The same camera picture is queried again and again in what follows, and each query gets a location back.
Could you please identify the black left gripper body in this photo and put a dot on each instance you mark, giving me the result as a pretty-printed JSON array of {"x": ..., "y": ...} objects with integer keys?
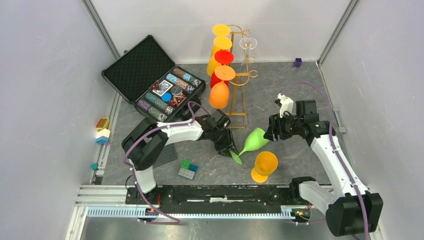
[{"x": 221, "y": 138}]

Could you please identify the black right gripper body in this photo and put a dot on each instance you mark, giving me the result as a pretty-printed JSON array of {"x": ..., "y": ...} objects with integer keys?
[{"x": 288, "y": 126}]

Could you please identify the green plastic wine glass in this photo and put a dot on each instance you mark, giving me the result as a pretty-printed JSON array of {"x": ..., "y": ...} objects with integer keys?
[{"x": 254, "y": 142}]

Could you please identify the orange plastic wine glass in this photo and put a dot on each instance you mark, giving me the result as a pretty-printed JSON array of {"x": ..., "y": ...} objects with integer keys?
[{"x": 220, "y": 93}]

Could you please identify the gold wire wine glass rack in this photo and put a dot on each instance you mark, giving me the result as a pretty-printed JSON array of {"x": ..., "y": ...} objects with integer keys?
[{"x": 241, "y": 78}]

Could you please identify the red plastic wine glass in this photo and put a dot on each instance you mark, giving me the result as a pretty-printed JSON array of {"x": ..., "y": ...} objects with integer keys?
[{"x": 221, "y": 57}]

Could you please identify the yellow plastic wine glass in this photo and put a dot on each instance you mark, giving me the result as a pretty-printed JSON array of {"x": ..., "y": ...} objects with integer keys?
[
  {"x": 210, "y": 66},
  {"x": 265, "y": 164},
  {"x": 221, "y": 30}
]

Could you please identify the clear wine glass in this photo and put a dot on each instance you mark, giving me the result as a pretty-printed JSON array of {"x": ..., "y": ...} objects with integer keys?
[{"x": 248, "y": 44}]

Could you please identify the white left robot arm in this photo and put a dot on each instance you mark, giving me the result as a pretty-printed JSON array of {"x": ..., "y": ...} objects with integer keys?
[{"x": 146, "y": 141}]

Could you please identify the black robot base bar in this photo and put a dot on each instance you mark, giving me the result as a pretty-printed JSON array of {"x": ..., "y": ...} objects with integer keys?
[{"x": 224, "y": 199}]

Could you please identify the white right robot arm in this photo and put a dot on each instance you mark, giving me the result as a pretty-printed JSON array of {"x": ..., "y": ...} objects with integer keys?
[{"x": 350, "y": 208}]

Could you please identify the green grey blue bricks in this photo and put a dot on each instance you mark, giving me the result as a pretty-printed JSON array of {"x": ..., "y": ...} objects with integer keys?
[{"x": 187, "y": 170}]

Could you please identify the grey building baseplate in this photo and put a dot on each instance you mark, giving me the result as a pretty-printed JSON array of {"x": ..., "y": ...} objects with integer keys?
[{"x": 168, "y": 155}]

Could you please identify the purple cube block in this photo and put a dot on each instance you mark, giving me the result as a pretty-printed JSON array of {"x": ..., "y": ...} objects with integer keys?
[{"x": 297, "y": 62}]

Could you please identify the black poker chip case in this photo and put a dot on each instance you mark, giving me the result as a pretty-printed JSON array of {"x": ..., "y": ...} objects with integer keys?
[{"x": 147, "y": 78}]

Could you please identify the yellow orange toy brick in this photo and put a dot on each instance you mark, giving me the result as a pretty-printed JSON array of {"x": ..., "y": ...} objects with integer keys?
[{"x": 103, "y": 123}]

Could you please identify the white blue toy brick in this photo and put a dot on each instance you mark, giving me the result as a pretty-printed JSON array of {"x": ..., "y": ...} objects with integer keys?
[{"x": 103, "y": 136}]

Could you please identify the small teal toy brick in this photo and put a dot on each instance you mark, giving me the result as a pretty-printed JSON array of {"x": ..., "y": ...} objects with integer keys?
[{"x": 94, "y": 166}]

